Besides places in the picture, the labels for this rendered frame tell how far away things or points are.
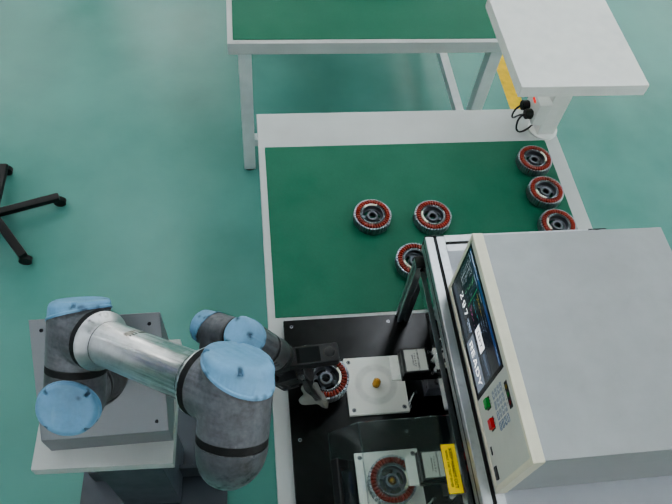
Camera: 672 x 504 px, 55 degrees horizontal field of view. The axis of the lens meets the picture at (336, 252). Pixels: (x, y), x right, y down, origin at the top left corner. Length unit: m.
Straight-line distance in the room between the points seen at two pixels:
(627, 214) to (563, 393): 2.21
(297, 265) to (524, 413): 0.92
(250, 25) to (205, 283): 1.02
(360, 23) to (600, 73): 1.03
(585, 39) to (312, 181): 0.87
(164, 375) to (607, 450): 0.72
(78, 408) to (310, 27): 1.68
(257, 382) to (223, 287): 1.69
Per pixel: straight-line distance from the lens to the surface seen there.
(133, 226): 2.89
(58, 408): 1.35
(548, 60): 1.87
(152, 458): 1.65
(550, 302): 1.24
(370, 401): 1.65
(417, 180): 2.07
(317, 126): 2.18
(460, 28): 2.66
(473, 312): 1.29
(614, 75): 1.91
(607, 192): 3.35
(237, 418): 1.01
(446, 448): 1.34
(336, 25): 2.57
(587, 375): 1.20
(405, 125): 2.23
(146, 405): 1.57
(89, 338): 1.27
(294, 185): 2.01
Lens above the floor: 2.32
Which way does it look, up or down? 57 degrees down
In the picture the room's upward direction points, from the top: 8 degrees clockwise
